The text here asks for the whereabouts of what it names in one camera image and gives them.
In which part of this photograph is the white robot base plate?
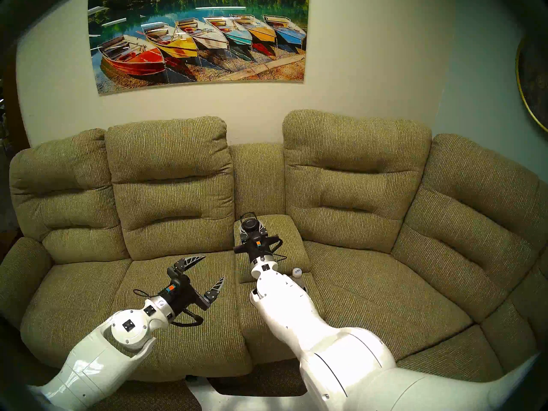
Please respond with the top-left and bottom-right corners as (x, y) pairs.
(185, 375), (309, 411)

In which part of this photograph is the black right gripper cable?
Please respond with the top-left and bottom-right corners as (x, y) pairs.
(268, 238), (288, 261)

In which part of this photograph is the olive green sectional sofa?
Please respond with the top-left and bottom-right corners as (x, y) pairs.
(0, 110), (548, 385)

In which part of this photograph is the round gold framed wall mirror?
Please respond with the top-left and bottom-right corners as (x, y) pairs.
(515, 36), (548, 133)

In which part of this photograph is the colourful rowboats wall picture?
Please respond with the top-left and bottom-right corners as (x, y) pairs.
(88, 0), (310, 95)

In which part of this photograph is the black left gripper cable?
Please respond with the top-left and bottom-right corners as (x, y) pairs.
(134, 289), (204, 328)

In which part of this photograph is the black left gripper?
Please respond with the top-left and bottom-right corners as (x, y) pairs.
(161, 255), (226, 319)

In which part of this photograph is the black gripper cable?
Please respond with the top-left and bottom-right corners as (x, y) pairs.
(268, 238), (288, 261)
(134, 289), (204, 328)

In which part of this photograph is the olive sofa console armrest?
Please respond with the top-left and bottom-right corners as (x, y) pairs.
(233, 214), (326, 366)

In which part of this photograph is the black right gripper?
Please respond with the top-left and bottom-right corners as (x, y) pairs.
(233, 224), (283, 263)

